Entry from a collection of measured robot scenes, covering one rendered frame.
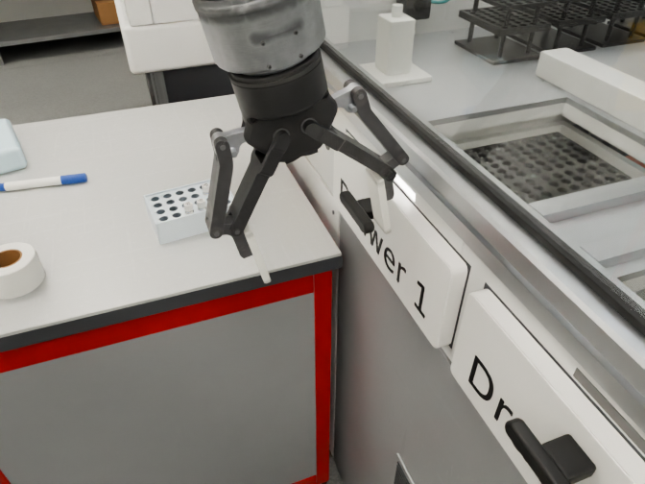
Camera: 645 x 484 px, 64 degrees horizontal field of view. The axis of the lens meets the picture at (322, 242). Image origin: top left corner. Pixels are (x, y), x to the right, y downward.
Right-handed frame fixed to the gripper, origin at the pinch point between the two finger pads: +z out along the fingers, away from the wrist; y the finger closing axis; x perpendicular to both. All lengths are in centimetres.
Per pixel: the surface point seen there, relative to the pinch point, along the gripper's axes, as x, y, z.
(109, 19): 375, -36, 65
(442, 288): -10.5, 8.0, 1.7
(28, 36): 367, -90, 57
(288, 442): 14, -14, 58
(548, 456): -28.0, 5.7, -0.1
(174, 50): 83, -6, 4
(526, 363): -21.8, 8.5, -0.6
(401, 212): -1.5, 8.5, -1.0
